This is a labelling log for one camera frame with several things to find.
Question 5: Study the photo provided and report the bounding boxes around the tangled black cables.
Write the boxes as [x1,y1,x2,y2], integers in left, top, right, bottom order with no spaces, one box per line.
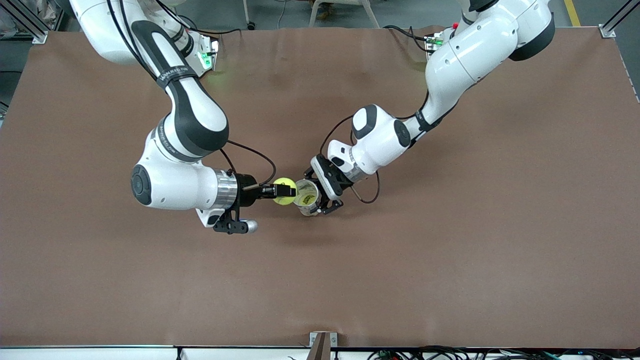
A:
[367,345,640,360]

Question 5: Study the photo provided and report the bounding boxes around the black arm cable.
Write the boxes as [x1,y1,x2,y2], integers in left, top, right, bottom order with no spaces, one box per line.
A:
[320,115,381,205]
[219,140,277,187]

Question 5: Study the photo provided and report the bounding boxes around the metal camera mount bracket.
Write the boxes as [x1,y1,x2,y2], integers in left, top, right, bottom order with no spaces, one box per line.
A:
[306,331,339,360]

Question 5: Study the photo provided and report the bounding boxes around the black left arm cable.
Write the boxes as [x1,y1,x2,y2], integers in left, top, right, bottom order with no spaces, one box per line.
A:
[320,115,381,205]

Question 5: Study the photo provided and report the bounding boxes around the Wilson tennis ball can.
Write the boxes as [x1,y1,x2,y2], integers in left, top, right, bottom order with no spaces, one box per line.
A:
[292,178,322,217]

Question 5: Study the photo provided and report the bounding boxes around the yellow tennis ball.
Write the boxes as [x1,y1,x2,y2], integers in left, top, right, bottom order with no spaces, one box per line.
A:
[294,181,319,207]
[273,177,298,206]

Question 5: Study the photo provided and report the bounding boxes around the aluminium frame profile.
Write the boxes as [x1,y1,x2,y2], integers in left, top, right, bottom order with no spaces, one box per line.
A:
[0,0,49,45]
[599,0,640,39]

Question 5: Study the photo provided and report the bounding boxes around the white stool legs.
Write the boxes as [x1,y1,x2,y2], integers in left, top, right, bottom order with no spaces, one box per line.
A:
[307,0,380,29]

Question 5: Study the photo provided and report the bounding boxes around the grey pole with caster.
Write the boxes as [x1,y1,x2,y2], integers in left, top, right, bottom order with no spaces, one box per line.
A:
[242,0,257,31]

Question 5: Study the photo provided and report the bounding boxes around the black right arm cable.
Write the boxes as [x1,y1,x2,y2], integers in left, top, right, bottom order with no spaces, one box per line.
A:
[219,140,277,187]

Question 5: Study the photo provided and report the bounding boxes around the brown table cover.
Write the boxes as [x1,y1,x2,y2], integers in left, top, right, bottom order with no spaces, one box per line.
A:
[0,25,640,349]

